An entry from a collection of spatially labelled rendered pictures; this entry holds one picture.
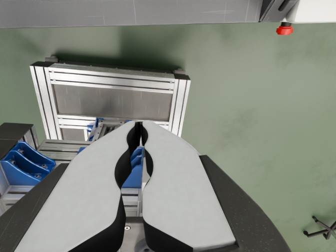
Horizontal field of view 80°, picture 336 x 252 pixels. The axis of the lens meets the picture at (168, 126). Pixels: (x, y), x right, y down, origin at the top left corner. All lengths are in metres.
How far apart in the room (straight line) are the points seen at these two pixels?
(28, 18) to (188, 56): 1.07
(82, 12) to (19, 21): 0.10
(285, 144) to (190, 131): 0.85
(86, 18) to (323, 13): 0.37
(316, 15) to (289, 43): 1.18
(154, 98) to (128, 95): 0.16
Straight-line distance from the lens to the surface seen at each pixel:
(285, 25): 0.60
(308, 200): 2.76
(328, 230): 3.23
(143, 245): 0.56
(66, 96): 1.30
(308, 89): 1.82
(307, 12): 0.41
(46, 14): 0.40
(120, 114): 1.28
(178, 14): 0.37
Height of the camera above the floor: 1.32
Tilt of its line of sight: 58 degrees down
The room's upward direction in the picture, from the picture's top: 172 degrees clockwise
